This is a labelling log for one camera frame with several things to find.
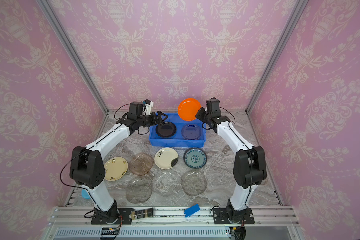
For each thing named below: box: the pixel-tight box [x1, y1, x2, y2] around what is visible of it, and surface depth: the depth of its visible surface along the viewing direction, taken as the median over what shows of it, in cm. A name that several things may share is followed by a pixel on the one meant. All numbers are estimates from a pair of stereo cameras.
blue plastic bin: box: [149, 112, 207, 148], surface depth 103 cm
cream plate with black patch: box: [154, 147, 179, 170], surface depth 96 cm
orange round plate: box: [177, 98, 202, 122], surface depth 94 cm
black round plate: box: [155, 121, 177, 138], surface depth 108 cm
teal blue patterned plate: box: [183, 147, 207, 169], surface depth 96 cm
